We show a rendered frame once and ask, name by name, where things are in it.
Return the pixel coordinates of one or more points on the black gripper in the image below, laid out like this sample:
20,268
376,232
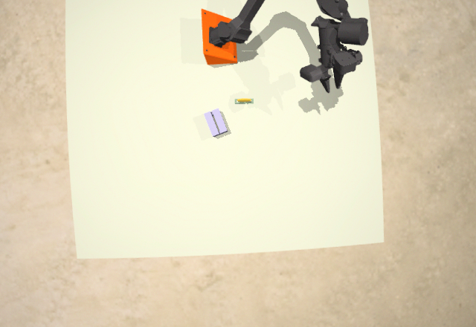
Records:
314,73

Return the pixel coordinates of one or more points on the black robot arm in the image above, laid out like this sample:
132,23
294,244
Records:
348,31

